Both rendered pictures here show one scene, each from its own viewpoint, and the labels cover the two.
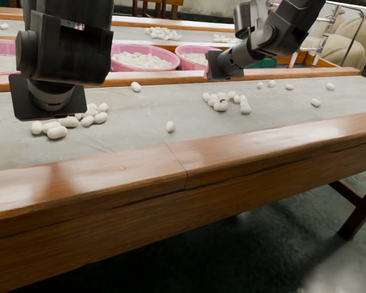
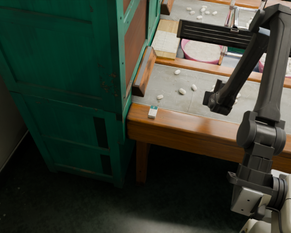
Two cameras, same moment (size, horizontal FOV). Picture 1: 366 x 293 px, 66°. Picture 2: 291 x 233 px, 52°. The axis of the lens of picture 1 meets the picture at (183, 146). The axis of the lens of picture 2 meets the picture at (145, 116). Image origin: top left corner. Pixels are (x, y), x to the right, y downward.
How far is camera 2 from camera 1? 0.95 m
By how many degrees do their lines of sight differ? 38
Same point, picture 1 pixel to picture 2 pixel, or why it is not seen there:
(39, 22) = (215, 102)
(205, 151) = not seen: hidden behind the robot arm
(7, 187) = (192, 122)
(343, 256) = not seen: outside the picture
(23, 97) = (206, 99)
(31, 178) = (199, 122)
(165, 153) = not seen: hidden behind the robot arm
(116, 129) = (238, 109)
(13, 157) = (196, 109)
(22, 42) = (210, 105)
